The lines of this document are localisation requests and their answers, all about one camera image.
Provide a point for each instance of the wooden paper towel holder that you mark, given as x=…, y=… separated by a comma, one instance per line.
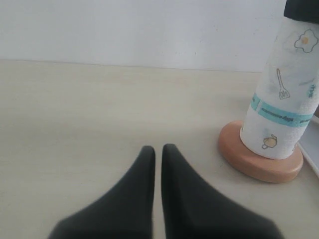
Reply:
x=247, y=162

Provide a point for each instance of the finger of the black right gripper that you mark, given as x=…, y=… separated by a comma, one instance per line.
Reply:
x=302, y=10

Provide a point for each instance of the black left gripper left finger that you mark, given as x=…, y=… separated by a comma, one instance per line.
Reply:
x=124, y=212

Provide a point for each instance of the printed white paper towel roll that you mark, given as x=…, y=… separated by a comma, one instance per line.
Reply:
x=287, y=94

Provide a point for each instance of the white rectangular plastic tray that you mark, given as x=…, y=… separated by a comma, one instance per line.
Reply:
x=309, y=143

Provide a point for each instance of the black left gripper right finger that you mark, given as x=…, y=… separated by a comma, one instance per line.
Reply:
x=195, y=210

